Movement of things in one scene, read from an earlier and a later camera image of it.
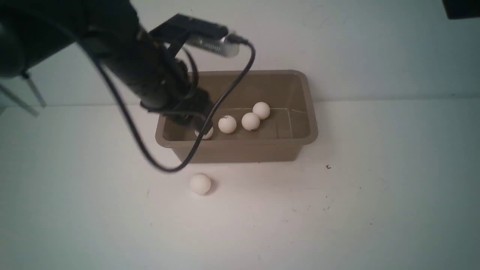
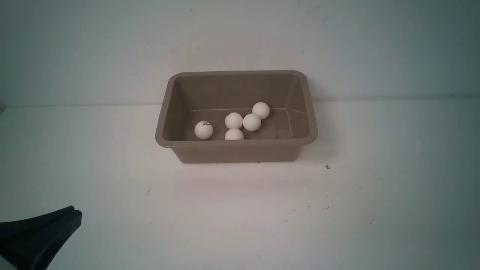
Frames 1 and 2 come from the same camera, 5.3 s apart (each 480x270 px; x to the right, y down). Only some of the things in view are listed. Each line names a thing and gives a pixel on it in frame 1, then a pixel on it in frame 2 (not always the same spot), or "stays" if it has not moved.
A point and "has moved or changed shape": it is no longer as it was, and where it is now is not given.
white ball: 250,121 stays
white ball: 262,109 stays
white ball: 227,124 has moved or changed shape
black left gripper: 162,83 -> 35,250
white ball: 200,183 -> 234,134
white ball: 209,135 stays
